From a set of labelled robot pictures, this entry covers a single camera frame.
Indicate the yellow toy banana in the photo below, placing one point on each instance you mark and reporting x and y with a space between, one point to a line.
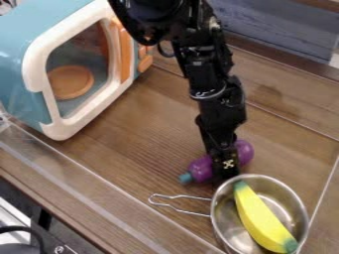
261 222

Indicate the silver pot with wire handle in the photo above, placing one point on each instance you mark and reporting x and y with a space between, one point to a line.
232 234

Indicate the orange microwave turntable plate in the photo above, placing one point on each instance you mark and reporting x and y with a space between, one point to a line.
71 81

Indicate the purple toy eggplant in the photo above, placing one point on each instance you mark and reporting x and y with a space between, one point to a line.
200 171

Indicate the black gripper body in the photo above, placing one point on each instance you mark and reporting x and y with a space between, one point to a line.
225 113

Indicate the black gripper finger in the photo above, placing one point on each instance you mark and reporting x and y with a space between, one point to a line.
226 163
206 134

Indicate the blue toy microwave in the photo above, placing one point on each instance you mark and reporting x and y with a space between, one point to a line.
50 33

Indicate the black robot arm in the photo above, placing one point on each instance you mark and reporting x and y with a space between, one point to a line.
189 24

